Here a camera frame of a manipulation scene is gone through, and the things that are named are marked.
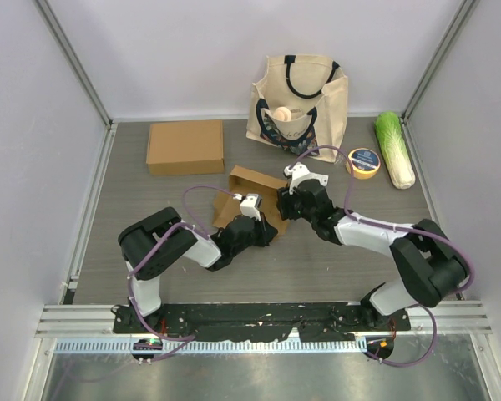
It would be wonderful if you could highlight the small cardboard box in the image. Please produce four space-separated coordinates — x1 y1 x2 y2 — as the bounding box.
210 164 291 242

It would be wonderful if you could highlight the large cardboard box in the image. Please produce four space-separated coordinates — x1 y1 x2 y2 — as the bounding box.
146 119 225 176

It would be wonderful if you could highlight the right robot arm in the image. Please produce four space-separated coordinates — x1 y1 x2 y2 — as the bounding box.
276 179 471 330

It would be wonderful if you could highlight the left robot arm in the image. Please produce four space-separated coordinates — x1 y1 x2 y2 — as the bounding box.
114 207 278 334

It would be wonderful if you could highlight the yellow tape roll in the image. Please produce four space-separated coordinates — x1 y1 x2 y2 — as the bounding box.
346 148 381 180

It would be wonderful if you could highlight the wooden ball in bag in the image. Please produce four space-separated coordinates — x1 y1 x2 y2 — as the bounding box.
272 106 291 122

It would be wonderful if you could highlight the beige canvas tote bag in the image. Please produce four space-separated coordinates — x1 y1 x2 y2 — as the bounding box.
246 54 348 163

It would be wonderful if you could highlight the green plush cabbage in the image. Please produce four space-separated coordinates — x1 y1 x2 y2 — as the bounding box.
375 112 416 190

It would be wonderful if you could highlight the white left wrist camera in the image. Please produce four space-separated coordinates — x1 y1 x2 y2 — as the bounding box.
233 193 262 221

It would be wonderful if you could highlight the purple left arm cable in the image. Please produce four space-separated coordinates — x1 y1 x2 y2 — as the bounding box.
126 185 240 363

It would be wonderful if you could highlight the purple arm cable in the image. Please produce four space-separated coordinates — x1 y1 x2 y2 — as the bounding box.
291 145 478 368
126 185 240 363

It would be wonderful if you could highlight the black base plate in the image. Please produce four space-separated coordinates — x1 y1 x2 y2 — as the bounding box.
112 301 412 344

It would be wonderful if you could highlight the white slotted cable duct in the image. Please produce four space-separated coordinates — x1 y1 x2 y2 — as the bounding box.
54 337 367 355

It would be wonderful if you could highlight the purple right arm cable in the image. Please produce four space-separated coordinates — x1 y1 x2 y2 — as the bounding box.
291 145 478 368

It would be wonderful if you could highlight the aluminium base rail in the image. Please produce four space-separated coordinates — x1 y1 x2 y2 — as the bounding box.
35 301 493 338

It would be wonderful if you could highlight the right aluminium frame post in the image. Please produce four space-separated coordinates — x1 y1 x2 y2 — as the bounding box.
402 0 479 123

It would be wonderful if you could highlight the aluminium frame post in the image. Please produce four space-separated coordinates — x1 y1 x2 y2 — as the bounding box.
402 0 479 123
33 0 113 127

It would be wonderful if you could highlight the left aluminium frame post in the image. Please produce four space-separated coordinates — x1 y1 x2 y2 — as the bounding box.
33 0 113 127

